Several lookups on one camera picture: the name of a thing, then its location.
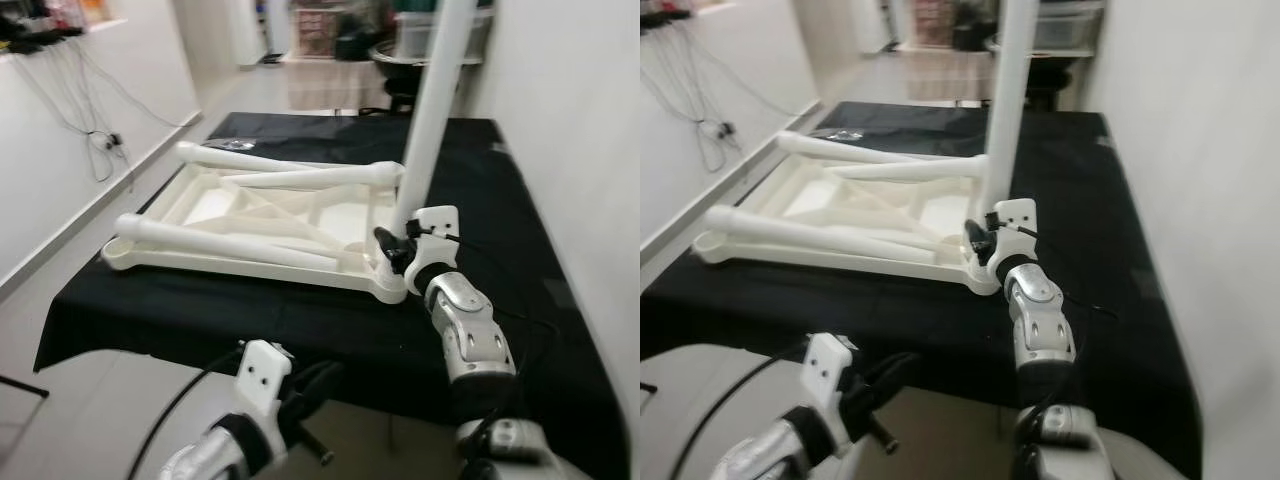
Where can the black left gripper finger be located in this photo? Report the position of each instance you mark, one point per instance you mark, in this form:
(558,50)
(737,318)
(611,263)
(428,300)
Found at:
(315,447)
(322,380)
(882,437)
(893,373)

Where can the white plastic children table top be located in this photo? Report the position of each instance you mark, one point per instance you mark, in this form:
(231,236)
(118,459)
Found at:
(210,205)
(800,195)

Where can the black tablecloth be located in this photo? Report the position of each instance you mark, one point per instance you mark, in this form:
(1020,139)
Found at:
(300,320)
(900,320)

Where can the beige cloth covered table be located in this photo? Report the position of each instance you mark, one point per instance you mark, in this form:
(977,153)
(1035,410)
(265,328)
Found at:
(950,75)
(335,85)

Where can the clear plastic sheet piece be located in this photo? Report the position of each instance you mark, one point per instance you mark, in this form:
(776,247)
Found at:
(235,145)
(845,134)

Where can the black round stool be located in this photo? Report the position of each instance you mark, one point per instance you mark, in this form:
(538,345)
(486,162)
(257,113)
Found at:
(400,60)
(1060,75)

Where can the clear plastic storage box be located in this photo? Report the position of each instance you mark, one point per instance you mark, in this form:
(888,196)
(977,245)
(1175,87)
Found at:
(415,35)
(1070,28)

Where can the small black power plug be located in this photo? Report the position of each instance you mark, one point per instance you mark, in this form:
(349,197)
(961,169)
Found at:
(727,131)
(113,141)

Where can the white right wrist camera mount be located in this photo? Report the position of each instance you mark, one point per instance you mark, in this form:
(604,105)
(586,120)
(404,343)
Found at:
(437,262)
(1020,212)

